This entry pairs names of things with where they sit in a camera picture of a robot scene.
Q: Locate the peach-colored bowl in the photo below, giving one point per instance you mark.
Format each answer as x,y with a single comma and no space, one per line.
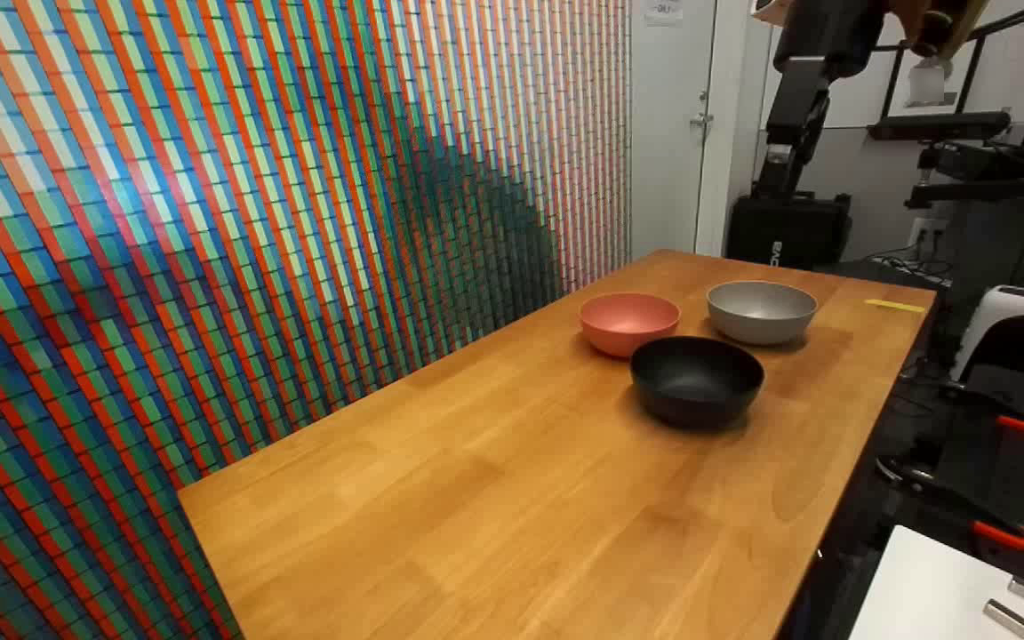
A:
627,323

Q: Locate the black bowl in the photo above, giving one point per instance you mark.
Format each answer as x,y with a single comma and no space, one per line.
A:
699,387

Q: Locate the yellow tape strip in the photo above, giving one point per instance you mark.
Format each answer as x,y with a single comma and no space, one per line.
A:
893,306

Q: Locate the black wall shelf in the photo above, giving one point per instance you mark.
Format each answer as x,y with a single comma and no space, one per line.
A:
941,125

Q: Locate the framed portrait picture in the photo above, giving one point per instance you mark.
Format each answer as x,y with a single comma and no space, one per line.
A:
928,80

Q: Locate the black and red equipment rack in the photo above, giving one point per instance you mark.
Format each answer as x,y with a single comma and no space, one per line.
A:
996,202

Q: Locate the small silver metal piece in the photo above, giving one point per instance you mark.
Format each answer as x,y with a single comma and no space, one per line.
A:
1014,619

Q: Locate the white paper sheet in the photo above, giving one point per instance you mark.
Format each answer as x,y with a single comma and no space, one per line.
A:
927,593

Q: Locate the black hard case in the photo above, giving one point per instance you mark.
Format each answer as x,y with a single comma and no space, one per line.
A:
791,234

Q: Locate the gray bowl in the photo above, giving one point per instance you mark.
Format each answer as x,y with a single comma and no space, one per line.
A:
764,311

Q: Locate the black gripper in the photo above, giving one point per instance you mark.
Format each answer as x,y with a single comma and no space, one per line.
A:
821,41

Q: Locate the black perforated breadboard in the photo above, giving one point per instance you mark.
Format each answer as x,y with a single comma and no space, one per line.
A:
1014,486

